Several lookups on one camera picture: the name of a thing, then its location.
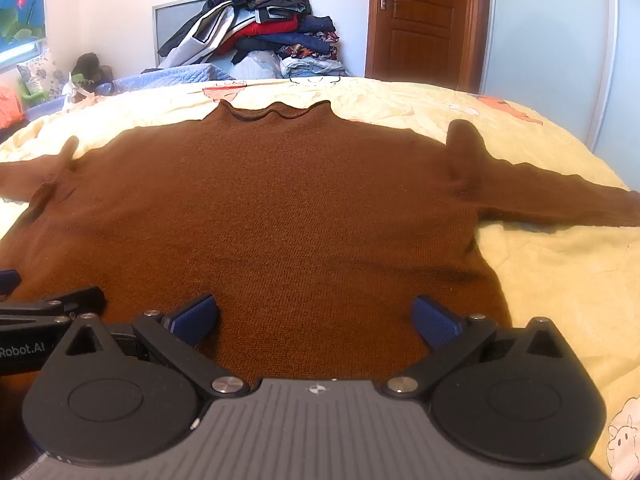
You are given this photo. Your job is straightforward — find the grey framed panel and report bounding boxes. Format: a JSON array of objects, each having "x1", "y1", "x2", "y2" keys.
[{"x1": 151, "y1": 0, "x2": 211, "y2": 68}]

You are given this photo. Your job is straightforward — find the yellow printed blanket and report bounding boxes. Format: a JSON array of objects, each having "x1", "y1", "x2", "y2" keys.
[{"x1": 0, "y1": 76, "x2": 640, "y2": 480}]

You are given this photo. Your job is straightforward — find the brown wooden door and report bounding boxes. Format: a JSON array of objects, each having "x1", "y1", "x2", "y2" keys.
[{"x1": 365, "y1": 0, "x2": 493, "y2": 93}]

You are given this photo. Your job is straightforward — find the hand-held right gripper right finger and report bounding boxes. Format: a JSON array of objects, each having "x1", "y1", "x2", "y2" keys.
[{"x1": 385, "y1": 296, "x2": 566, "y2": 401}]

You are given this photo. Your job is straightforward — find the lotus wall poster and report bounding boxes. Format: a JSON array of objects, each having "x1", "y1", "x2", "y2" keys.
[{"x1": 0, "y1": 0, "x2": 48, "y2": 61}]

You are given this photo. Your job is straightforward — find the dark plush toy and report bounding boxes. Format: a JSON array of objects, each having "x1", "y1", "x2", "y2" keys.
[{"x1": 71, "y1": 52, "x2": 113, "y2": 83}]

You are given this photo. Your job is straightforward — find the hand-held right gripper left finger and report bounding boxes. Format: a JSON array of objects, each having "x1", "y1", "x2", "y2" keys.
[{"x1": 64, "y1": 293, "x2": 249, "y2": 401}]

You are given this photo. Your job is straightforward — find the white wardrobe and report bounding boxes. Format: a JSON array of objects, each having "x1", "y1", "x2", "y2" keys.
[{"x1": 480, "y1": 0, "x2": 640, "y2": 166}]

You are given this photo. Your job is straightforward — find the green plastic chair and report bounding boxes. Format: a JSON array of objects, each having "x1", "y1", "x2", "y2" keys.
[{"x1": 17, "y1": 72, "x2": 86, "y2": 107}]

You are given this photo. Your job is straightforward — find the blue quilted cover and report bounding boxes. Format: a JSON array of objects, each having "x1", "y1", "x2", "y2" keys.
[{"x1": 112, "y1": 63, "x2": 236, "y2": 96}]

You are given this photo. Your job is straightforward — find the orange bag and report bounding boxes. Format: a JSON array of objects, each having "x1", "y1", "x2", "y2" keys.
[{"x1": 0, "y1": 85, "x2": 26, "y2": 131}]

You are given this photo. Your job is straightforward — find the pile of mixed clothes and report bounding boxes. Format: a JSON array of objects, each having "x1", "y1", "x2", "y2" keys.
[{"x1": 157, "y1": 0, "x2": 348, "y2": 81}]

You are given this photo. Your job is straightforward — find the brown knit sweater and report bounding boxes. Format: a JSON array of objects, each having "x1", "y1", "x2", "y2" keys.
[{"x1": 0, "y1": 99, "x2": 640, "y2": 381}]

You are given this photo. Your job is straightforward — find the floral pillow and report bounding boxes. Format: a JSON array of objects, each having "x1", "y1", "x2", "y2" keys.
[{"x1": 16, "y1": 49, "x2": 71, "y2": 106}]

